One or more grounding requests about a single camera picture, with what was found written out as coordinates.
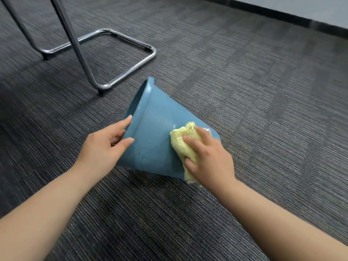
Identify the yellow microfibre cloth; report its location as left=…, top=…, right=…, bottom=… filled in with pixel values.
left=170, top=121, right=211, bottom=185

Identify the black mesh chair chrome frame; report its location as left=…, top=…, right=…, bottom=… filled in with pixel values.
left=0, top=0, right=157, bottom=96

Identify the person's right hand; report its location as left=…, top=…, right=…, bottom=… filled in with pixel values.
left=182, top=126, right=237, bottom=193

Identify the person's left forearm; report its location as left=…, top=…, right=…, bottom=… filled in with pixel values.
left=0, top=165, right=93, bottom=261

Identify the person's right forearm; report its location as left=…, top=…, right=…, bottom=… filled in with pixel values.
left=217, top=179, right=348, bottom=261

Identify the blue plastic bucket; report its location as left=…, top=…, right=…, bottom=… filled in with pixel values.
left=117, top=76, right=221, bottom=180

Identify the person's left hand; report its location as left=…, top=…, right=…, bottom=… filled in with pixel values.
left=77, top=115, right=135, bottom=180

